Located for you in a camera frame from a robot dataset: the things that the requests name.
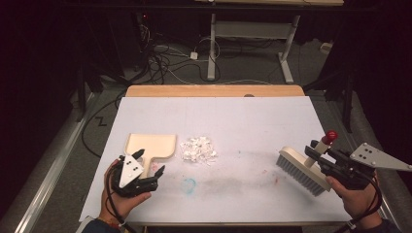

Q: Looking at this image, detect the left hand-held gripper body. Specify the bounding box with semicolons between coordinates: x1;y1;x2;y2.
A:
110;154;159;199

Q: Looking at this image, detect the metal floor rail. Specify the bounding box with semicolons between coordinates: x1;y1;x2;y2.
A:
14;92;100;233
334;96;404;233

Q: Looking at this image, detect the black floor cable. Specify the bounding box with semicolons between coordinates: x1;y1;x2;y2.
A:
80;91;128;159

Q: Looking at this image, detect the white metal desk frame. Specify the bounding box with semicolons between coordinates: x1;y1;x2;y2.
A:
193;0;345;84

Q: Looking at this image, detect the person's left hand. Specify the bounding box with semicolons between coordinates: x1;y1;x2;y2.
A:
97;158;153;226

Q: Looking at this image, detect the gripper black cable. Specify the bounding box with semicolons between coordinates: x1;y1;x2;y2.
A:
333;173;384;233
105;163;139;233

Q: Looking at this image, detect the black metal stand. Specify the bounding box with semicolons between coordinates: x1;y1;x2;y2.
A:
303;62;355;134
75;59;89;123

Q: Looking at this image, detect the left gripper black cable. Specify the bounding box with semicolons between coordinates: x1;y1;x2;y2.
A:
105;163;139;233

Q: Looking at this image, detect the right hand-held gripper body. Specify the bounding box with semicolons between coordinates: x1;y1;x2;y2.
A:
318;142;412;191

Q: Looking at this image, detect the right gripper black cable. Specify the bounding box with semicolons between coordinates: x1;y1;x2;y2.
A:
333;173;384;233

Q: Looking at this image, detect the pile of white paper scraps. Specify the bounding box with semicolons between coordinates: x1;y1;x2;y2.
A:
179;136;219;167

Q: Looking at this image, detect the cream hand brush red-tipped handle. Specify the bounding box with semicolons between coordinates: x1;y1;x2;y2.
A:
275;129;339;198

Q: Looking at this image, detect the tangle of floor cables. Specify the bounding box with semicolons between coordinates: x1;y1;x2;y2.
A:
137;23;223;85

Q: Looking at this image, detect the white table cover sheet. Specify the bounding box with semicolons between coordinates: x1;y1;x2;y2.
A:
79;95;353;225

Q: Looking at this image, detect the person's right hand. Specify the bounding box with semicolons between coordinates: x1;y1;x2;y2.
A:
325;175;384;224

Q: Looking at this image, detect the beige plastic dustpan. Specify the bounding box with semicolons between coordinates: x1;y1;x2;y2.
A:
123;132;178;180

